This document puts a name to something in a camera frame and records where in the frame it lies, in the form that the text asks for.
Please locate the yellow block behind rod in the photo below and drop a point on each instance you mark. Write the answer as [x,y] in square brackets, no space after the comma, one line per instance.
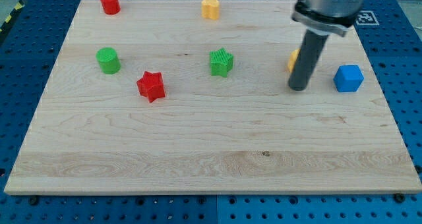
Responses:
[292,59]

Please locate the white fiducial marker tag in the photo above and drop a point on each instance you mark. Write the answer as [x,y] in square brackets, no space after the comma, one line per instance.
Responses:
[366,18]

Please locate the red cylinder block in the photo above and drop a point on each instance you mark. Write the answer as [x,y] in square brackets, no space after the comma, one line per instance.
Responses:
[110,6]

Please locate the blue cube block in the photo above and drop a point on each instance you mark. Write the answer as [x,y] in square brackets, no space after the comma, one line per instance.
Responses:
[348,78]

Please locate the red star block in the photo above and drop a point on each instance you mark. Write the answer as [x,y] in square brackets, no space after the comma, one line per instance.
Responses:
[151,86]

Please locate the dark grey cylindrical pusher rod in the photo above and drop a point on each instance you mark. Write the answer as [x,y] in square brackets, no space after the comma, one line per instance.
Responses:
[309,54]

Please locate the green cylinder block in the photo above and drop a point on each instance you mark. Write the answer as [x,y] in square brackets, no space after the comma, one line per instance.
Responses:
[108,60]

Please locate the green star block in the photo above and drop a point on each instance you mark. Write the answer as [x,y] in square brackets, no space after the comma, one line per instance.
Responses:
[221,62]

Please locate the light wooden board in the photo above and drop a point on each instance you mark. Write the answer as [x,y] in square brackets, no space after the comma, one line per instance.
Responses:
[249,133]

